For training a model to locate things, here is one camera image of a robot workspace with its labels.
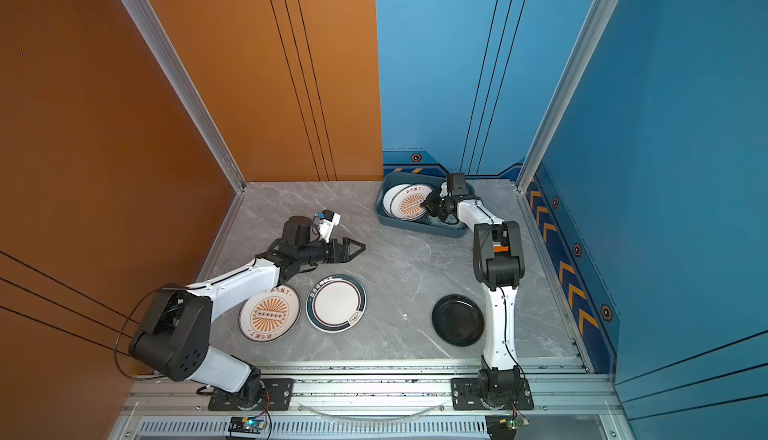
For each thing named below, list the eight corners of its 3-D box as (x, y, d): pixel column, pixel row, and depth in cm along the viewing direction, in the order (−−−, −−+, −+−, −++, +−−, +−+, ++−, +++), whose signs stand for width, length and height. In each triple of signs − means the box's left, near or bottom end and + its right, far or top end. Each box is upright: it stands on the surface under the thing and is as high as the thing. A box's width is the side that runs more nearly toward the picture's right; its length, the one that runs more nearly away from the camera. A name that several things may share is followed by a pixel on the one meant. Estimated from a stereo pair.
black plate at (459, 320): (435, 346, 83) (436, 343, 81) (431, 298, 92) (431, 294, 90) (486, 346, 83) (489, 343, 81) (477, 298, 92) (479, 294, 90)
